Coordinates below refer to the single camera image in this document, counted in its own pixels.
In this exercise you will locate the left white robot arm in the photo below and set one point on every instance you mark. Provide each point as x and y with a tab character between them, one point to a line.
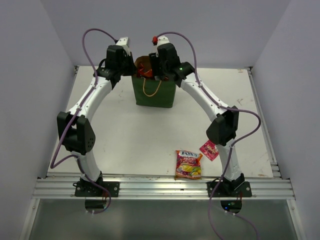
74	126

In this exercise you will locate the small pink candy bag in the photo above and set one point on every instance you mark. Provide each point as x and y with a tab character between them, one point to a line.
210	150

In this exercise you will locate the Fox's fruits candy bag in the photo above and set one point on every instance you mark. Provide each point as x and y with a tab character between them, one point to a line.
188	165

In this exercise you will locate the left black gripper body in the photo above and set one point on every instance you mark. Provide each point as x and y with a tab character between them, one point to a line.
126	67

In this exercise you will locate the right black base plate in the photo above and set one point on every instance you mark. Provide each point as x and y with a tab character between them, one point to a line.
215	190

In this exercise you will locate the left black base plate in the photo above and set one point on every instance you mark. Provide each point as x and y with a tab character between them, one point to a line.
87	189

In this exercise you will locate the aluminium frame rail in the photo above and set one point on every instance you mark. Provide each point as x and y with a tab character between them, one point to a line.
139	187

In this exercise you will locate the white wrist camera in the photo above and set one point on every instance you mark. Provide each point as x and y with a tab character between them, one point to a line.
125	43
159	40

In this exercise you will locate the green paper bag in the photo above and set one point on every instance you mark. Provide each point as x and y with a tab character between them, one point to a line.
150	92

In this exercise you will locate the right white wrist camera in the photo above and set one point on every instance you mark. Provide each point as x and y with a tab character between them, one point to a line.
159	40

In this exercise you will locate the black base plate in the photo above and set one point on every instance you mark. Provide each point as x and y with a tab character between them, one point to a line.
87	189
215	190

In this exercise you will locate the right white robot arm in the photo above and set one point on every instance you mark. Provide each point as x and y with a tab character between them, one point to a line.
224	120

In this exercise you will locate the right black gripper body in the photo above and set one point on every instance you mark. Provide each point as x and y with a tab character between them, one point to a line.
163	69

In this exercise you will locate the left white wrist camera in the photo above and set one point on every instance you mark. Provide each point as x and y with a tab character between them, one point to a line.
125	43

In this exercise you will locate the red Doritos bag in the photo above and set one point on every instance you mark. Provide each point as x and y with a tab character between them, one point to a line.
144	70

